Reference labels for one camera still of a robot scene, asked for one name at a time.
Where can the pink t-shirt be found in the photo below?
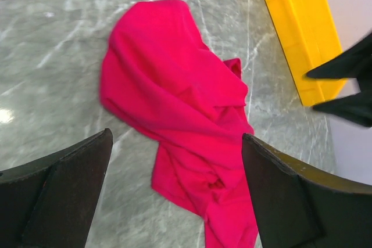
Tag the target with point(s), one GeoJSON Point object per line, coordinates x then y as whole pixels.
{"type": "Point", "coordinates": [159, 77]}

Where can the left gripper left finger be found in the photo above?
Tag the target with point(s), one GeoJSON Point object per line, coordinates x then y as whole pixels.
{"type": "Point", "coordinates": [51, 201]}

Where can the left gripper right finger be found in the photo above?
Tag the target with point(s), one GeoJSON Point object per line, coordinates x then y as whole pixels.
{"type": "Point", "coordinates": [298, 205]}

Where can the yellow plastic tray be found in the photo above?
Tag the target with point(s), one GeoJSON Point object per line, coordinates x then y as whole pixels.
{"type": "Point", "coordinates": [308, 37]}

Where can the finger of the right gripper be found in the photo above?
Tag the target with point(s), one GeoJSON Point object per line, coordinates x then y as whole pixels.
{"type": "Point", "coordinates": [348, 64]}
{"type": "Point", "coordinates": [354, 108]}

